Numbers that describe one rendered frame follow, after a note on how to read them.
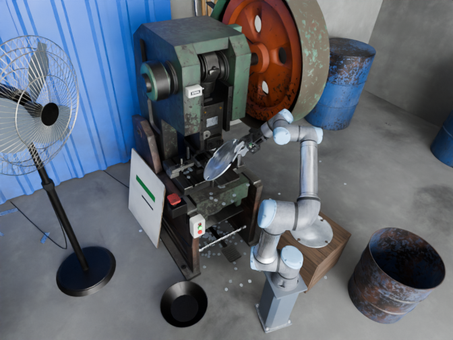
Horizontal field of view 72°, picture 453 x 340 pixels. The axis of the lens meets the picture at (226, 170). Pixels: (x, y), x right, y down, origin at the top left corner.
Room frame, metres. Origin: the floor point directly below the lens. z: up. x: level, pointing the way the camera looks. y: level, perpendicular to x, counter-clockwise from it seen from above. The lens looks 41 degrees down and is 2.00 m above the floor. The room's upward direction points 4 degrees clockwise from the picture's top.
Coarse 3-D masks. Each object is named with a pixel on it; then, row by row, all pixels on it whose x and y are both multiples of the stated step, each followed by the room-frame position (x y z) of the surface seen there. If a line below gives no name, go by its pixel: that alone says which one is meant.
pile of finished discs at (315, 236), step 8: (312, 224) 1.38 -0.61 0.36; (320, 224) 1.39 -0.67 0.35; (328, 224) 1.40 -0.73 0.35; (296, 232) 1.31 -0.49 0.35; (304, 232) 1.31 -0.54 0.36; (312, 232) 1.31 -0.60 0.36; (320, 232) 1.32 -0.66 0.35; (328, 232) 1.33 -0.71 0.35; (304, 240) 1.25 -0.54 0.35; (312, 240) 1.25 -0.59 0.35; (320, 240) 1.26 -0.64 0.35; (328, 240) 1.26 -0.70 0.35
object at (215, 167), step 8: (224, 144) 1.50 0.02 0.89; (232, 144) 1.43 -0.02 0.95; (216, 152) 1.48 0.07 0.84; (224, 152) 1.40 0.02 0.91; (232, 152) 1.35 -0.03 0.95; (216, 160) 1.38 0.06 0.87; (224, 160) 1.32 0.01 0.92; (232, 160) 1.28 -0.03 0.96; (208, 168) 1.38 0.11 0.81; (216, 168) 1.31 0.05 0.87; (224, 168) 1.25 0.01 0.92; (208, 176) 1.29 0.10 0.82; (216, 176) 1.23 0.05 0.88
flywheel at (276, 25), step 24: (240, 0) 1.88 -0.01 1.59; (264, 0) 1.72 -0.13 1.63; (240, 24) 1.93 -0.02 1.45; (264, 24) 1.76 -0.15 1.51; (288, 24) 1.57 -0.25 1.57; (264, 48) 1.72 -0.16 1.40; (288, 48) 1.60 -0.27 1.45; (264, 72) 1.72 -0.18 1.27; (288, 72) 1.57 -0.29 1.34; (264, 96) 1.69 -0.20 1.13; (288, 96) 1.50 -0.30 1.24; (264, 120) 1.62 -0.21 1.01
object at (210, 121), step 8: (208, 96) 1.53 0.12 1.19; (216, 96) 1.57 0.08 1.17; (208, 104) 1.48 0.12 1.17; (216, 104) 1.49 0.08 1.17; (208, 112) 1.46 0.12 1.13; (216, 112) 1.49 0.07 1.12; (208, 120) 1.46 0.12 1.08; (216, 120) 1.49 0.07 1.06; (208, 128) 1.46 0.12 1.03; (216, 128) 1.50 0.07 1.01; (192, 136) 1.51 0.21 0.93; (208, 136) 1.45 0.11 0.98; (216, 136) 1.46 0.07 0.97; (200, 144) 1.44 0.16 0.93; (208, 144) 1.43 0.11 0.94; (216, 144) 1.46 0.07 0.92
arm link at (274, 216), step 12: (264, 204) 0.86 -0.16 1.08; (276, 204) 0.86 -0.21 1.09; (288, 204) 0.86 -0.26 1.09; (264, 216) 0.82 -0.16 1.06; (276, 216) 0.81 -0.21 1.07; (288, 216) 0.81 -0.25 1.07; (264, 228) 0.83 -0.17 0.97; (276, 228) 0.80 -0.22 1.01; (288, 228) 0.80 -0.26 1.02; (264, 240) 0.85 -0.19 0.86; (276, 240) 0.84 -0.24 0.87; (252, 252) 0.91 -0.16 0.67; (264, 252) 0.86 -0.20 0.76; (276, 252) 0.91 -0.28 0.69; (252, 264) 0.87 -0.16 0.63; (264, 264) 0.85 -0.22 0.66; (276, 264) 0.87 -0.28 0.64
